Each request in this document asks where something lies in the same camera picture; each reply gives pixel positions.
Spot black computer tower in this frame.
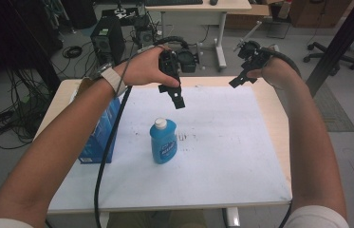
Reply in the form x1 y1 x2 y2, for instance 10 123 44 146
89 14 126 68

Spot white sleeve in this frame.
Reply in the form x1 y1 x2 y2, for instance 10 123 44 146
0 218 35 228
283 204 351 228

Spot white table mat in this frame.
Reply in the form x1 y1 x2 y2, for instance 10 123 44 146
47 85 292 213

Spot black office chair base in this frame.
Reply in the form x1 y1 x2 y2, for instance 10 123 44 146
303 41 354 71

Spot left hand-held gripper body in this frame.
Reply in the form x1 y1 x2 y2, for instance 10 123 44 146
158 47 199 81

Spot blue bottle with white cap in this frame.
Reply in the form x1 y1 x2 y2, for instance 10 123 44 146
149 117 178 165

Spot brown cardboard box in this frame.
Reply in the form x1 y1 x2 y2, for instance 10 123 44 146
224 4 272 31

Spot person's legs in khaki trousers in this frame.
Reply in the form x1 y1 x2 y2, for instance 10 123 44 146
105 208 209 228

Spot white right sleeve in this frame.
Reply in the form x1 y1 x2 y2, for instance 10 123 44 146
283 204 351 228

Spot wooden cabinet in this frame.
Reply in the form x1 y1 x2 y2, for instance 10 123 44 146
288 0 354 29

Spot grey floor mat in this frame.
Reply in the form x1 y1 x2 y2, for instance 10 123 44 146
311 82 354 133

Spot person's right hand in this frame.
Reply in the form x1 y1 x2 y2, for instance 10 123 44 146
246 47 296 91

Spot blue cardboard box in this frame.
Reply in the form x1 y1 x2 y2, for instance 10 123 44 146
69 77 122 164

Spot white left sleeve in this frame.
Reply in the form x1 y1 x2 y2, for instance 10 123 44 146
0 218 35 228

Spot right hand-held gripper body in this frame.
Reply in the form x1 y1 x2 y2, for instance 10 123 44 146
233 21 273 72

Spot bundle of black floor cables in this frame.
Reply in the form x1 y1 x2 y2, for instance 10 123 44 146
0 67 54 150

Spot white table leg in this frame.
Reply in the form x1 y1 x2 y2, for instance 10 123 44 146
224 206 241 228

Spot black slanted metal post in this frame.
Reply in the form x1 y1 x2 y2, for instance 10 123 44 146
305 0 354 98

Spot white wristband with watch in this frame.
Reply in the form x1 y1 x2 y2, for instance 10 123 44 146
88 62 129 98

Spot person's left hand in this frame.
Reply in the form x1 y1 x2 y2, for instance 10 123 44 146
116 45 181 89

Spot thin grey cable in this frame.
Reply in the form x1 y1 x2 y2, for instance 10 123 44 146
116 45 163 97

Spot coiled black cable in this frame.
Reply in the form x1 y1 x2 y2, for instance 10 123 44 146
62 45 84 60

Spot black keyboard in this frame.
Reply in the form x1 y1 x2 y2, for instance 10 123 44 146
145 0 204 7

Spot small dark computer case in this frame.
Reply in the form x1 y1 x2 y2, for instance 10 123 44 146
134 27 158 51

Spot white desk with metal legs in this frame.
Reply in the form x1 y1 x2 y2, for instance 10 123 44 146
145 0 252 71

